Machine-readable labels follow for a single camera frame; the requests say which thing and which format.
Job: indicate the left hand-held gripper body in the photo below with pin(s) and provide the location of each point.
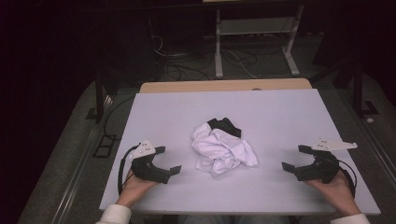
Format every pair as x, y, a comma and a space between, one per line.
146, 169

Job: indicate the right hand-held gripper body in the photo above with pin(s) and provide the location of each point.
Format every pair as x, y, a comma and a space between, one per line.
323, 169

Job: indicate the white t-shirt with black collar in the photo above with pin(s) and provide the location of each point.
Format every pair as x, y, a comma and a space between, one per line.
222, 149

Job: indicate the person's left hand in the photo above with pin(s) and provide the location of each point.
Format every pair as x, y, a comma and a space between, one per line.
137, 189

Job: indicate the person's right hand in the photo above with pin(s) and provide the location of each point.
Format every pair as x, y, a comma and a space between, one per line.
337, 191

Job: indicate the small white floor object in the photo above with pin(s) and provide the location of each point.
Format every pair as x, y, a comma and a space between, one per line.
369, 120

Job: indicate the black metal stand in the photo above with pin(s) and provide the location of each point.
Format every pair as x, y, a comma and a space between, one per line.
358, 90
100, 99

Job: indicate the grey metal shelf stand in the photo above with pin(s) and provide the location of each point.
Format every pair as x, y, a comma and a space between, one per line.
255, 26

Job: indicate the black floor frame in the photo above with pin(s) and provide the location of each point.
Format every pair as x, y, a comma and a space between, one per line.
105, 146

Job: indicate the metal floor rail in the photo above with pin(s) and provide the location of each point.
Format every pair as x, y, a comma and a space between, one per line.
77, 174
370, 133

